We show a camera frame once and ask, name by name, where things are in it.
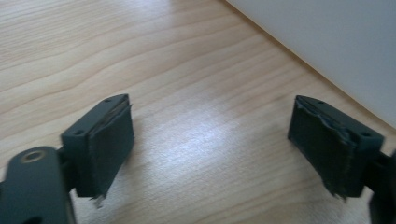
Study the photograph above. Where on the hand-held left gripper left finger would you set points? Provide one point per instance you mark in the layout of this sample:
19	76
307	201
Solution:
102	146

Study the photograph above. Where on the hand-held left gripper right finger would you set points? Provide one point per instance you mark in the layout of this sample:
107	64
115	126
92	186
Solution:
330	146

